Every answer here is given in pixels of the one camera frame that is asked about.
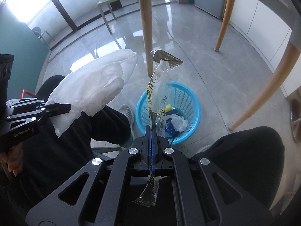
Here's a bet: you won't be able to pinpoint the yellow sponge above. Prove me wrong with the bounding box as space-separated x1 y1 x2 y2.
165 105 173 113

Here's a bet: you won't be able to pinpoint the blue plastic snack bag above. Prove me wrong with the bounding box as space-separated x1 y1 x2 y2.
165 108 178 138

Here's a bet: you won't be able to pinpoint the yellow clear wrapper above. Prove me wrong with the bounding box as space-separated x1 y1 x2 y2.
134 50 183 207

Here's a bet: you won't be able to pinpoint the grey sneaker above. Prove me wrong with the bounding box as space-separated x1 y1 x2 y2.
118 104 134 127

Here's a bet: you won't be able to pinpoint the round white table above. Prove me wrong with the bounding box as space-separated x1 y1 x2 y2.
153 0 300 130

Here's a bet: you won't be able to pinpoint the clear plastic bag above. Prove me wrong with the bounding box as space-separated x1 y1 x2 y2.
171 115 189 132

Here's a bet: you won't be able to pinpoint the kitchen counter cabinets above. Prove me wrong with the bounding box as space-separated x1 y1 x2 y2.
230 0 291 90

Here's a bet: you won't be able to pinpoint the white plastic bag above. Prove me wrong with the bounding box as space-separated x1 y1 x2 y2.
46 49 138 137

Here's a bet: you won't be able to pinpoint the person's left hand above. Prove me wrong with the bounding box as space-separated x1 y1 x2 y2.
1 143 24 176

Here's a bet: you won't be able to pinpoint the metal bar stool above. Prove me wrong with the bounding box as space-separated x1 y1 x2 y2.
290 99 300 143

